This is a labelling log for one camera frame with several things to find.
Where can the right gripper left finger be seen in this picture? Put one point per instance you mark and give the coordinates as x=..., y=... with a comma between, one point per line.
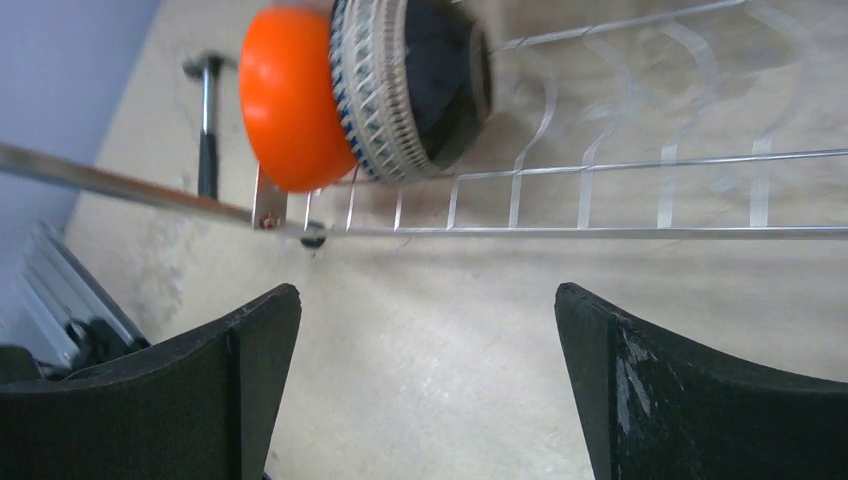
x=200, y=405

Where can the beige bowl dark patterned outside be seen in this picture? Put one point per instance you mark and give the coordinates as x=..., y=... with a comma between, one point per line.
x=413, y=85

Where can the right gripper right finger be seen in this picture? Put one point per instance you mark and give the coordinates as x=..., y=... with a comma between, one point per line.
x=654, y=404

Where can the orange bowl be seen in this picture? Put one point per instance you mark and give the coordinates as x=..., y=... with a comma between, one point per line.
x=287, y=104

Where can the black hammer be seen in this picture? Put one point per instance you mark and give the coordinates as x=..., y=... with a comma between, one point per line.
x=206, y=68

